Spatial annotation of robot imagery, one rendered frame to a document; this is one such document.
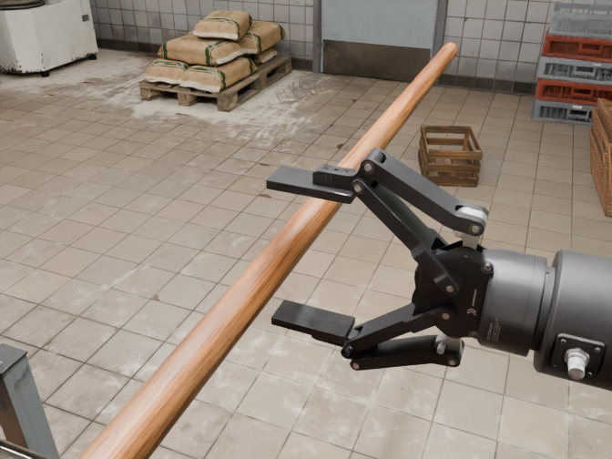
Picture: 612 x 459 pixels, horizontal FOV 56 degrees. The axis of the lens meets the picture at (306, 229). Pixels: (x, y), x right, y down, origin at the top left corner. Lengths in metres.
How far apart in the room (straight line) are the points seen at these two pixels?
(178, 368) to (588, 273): 0.28
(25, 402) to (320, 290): 1.74
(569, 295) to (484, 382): 1.73
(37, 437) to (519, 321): 0.68
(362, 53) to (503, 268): 4.92
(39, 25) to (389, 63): 3.03
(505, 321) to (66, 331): 2.12
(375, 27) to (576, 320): 4.89
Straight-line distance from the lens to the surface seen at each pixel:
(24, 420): 0.87
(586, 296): 0.42
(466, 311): 0.46
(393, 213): 0.43
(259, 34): 5.03
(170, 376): 0.37
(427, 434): 1.94
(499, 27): 5.08
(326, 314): 0.53
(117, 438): 0.34
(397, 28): 5.19
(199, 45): 4.61
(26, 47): 5.75
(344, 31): 5.33
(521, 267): 0.44
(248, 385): 2.05
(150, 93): 4.84
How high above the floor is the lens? 1.46
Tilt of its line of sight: 31 degrees down
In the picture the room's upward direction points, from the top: straight up
